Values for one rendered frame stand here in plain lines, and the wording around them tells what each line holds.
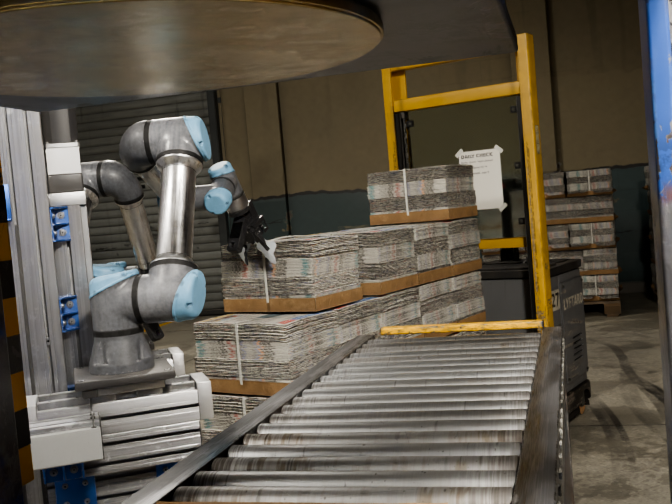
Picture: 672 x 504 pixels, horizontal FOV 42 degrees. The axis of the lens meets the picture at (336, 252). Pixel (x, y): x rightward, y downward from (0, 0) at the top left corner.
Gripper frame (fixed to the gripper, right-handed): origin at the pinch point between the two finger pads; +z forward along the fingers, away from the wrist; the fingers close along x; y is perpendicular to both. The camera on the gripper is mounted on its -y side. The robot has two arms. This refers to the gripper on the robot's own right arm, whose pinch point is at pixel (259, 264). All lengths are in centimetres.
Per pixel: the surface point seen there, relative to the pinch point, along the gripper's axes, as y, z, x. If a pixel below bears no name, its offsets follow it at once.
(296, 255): 4.3, 0.2, -12.0
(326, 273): 7.8, 10.0, -17.6
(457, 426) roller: -93, -30, -112
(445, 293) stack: 71, 66, -19
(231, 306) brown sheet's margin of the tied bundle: -4.3, 13.6, 15.8
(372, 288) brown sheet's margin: 30.5, 33.1, -15.5
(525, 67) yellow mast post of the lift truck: 170, 16, -36
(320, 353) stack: -12.0, 26.6, -18.7
